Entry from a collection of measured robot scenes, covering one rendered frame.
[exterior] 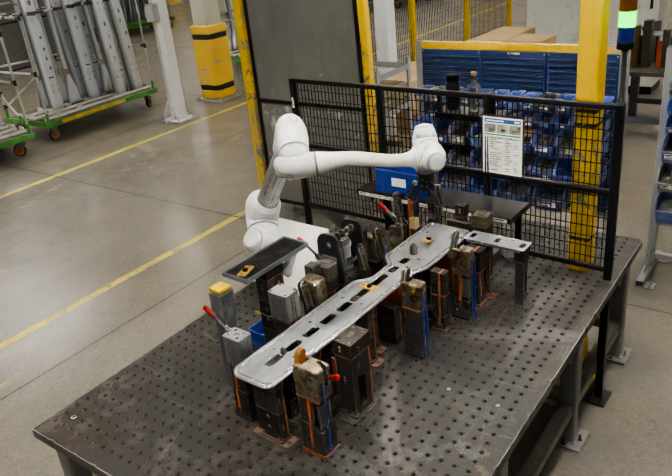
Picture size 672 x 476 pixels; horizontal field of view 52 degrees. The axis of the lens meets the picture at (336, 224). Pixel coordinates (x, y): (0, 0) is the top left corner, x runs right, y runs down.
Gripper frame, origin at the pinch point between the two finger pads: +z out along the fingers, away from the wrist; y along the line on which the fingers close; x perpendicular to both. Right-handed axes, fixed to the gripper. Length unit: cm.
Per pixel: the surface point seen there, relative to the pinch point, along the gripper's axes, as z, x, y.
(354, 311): 14, -65, 6
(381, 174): 0, 35, -49
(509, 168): -6, 54, 14
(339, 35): -47, 159, -167
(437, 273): 15.5, -21.6, 17.1
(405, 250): 14.0, -11.9, -4.9
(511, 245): 13.9, 13.5, 34.0
